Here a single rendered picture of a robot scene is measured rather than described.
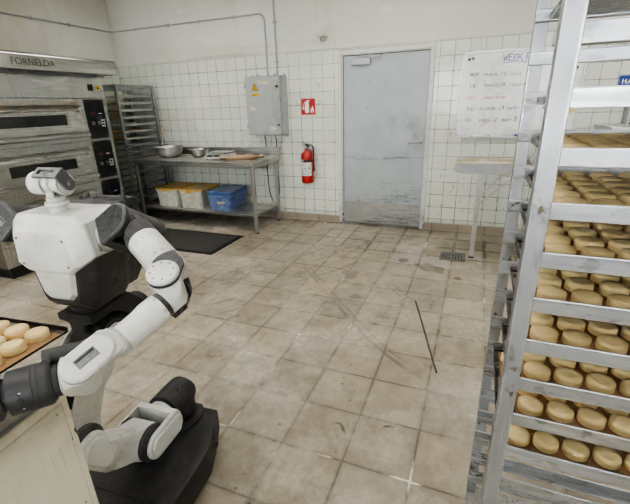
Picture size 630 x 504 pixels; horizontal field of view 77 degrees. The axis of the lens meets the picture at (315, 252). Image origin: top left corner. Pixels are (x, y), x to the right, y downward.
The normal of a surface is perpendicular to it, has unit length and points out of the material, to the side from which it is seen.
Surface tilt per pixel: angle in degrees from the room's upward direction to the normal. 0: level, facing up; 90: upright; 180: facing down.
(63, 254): 91
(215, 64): 90
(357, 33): 90
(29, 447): 90
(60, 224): 46
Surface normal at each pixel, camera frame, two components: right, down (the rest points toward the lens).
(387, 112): -0.37, 0.33
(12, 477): 0.96, 0.07
